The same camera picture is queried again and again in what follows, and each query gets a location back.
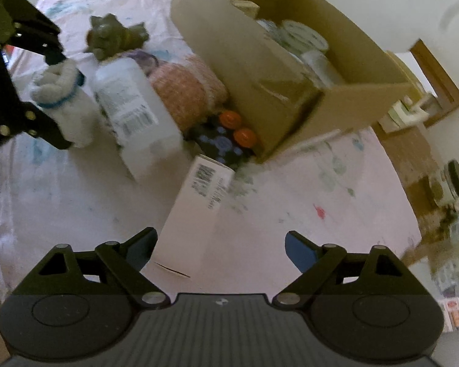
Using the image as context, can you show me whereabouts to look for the large dark-lidded plastic jar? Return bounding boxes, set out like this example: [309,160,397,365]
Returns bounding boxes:
[430,264,459,333]

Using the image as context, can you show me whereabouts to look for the small dark-lidded glass jar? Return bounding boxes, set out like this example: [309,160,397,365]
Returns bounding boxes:
[430,161,459,203]

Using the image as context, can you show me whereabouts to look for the pink carton box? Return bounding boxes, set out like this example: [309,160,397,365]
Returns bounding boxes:
[153,154,236,278]

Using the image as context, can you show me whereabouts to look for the brown wooden desktop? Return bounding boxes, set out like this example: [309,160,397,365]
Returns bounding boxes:
[371,126,459,272]

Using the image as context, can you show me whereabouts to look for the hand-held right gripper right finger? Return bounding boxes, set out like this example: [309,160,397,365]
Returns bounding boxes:
[271,231,431,310]

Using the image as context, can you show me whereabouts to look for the cardboard box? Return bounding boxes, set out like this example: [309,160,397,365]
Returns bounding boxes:
[170,0,417,161]

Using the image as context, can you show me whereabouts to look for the pink knitted sock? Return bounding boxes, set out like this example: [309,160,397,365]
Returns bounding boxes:
[149,54,230,132]

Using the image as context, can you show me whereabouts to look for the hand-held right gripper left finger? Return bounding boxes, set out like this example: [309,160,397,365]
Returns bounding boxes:
[11,227,171,310]

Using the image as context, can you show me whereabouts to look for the floral pink tablecloth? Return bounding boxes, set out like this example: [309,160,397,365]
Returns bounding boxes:
[0,0,423,302]

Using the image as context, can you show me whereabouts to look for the white labelled bottle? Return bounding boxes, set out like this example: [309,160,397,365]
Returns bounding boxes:
[94,58,184,182]

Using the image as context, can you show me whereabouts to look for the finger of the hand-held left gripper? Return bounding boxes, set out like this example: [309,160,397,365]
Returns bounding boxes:
[0,42,73,153]
[3,0,67,65]

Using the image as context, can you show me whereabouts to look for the black dotted box orange caps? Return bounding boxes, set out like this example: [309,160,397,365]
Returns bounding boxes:
[187,110,259,171]

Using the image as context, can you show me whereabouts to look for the white sock with blue band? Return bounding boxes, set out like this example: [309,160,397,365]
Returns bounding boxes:
[28,61,100,148]

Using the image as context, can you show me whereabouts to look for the grey elephant toy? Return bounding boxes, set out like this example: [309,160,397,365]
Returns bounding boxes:
[85,13,151,62]

